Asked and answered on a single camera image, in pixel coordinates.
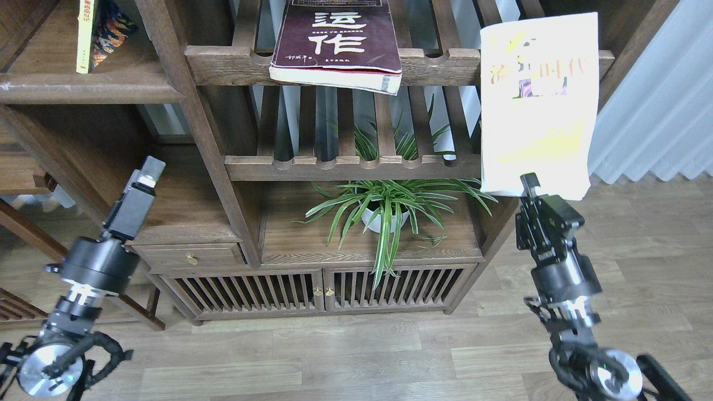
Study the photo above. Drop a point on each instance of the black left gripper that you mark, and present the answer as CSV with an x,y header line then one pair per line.
x,y
107,265

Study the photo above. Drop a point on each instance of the white plant pot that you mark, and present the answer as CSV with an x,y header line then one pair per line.
x,y
372,219

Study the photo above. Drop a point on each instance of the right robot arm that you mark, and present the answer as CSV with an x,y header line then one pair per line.
x,y
593,372

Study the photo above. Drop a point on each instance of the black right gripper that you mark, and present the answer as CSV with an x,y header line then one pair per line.
x,y
546,226

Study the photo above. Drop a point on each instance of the maroon book white characters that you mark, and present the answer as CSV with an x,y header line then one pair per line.
x,y
342,44

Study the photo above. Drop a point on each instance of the dark wooden bookshelf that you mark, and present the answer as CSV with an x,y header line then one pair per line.
x,y
192,88

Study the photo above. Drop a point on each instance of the yellow green book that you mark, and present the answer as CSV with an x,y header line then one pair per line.
x,y
539,103

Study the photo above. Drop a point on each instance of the colourful cover paperback book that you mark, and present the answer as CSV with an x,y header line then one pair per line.
x,y
102,28

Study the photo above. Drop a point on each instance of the green spider plant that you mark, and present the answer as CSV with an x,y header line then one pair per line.
x,y
419,197

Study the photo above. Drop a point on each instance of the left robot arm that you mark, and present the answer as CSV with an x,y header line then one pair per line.
x,y
68,356

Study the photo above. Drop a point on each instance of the white curtain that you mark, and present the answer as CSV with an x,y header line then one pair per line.
x,y
659,119

